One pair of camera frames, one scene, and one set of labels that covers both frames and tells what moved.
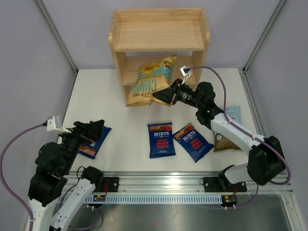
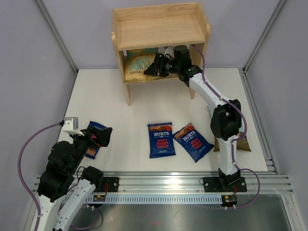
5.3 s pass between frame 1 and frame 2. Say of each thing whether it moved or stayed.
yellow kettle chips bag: moved
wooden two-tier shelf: stayed
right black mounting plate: stayed
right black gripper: moved
